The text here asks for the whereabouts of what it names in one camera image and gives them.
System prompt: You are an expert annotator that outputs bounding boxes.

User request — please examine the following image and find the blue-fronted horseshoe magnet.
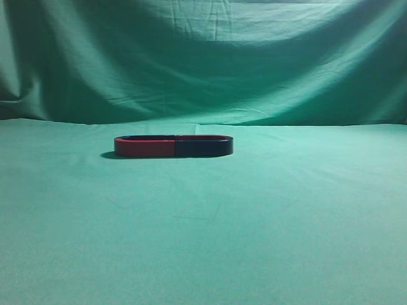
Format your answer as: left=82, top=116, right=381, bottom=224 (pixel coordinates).
left=174, top=135, right=233, bottom=157

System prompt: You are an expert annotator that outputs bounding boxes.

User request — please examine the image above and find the left red-fronted horseshoe magnet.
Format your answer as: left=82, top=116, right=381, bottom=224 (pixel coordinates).
left=114, top=135, right=176, bottom=158

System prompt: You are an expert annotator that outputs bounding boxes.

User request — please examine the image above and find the green cloth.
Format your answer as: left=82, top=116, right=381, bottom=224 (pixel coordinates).
left=1, top=1, right=406, bottom=304

